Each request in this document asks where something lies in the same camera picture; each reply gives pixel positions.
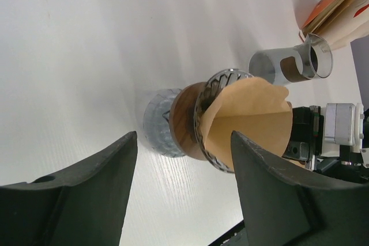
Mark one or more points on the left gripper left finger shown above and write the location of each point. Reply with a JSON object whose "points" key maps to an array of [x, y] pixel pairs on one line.
{"points": [[83, 204]]}

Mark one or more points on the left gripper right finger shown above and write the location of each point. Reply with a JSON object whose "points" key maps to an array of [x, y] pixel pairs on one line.
{"points": [[284, 204]]}

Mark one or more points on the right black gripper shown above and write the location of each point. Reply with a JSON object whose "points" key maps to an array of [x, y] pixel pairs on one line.
{"points": [[305, 148]]}

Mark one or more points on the brown paper coffee filter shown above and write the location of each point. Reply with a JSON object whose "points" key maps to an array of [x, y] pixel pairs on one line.
{"points": [[253, 107]]}

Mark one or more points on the glass server with handle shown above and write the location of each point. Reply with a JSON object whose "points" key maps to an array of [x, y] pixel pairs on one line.
{"points": [[156, 124]]}

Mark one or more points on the clear grey glass dripper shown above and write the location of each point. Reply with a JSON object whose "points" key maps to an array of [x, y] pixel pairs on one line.
{"points": [[206, 97]]}

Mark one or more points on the orange white filter holder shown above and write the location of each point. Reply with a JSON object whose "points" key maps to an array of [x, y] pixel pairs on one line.
{"points": [[339, 22]]}

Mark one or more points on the brown paper filter stack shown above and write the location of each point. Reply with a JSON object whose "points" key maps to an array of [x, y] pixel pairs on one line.
{"points": [[324, 13]]}

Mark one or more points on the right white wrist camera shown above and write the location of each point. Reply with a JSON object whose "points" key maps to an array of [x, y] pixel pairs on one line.
{"points": [[343, 125]]}

